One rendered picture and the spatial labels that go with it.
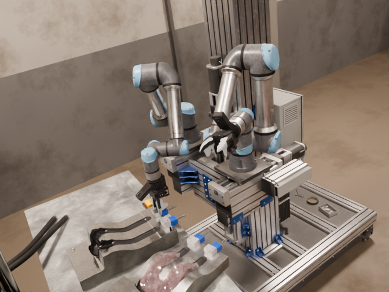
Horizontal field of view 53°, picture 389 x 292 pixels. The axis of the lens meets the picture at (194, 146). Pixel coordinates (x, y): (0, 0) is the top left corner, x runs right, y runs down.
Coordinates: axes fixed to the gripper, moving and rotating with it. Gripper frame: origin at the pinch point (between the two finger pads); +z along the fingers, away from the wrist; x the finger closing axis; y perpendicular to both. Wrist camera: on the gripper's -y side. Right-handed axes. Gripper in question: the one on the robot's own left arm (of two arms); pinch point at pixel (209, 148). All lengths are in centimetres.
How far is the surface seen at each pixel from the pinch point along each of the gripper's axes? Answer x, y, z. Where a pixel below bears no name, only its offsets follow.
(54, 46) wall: 232, -31, -148
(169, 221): 44, 48, -15
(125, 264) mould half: 55, 56, 11
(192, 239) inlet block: 29, 54, -10
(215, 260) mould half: 15, 59, -4
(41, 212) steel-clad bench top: 135, 48, -9
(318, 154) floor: 36, 142, -255
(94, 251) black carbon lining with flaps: 72, 49, 12
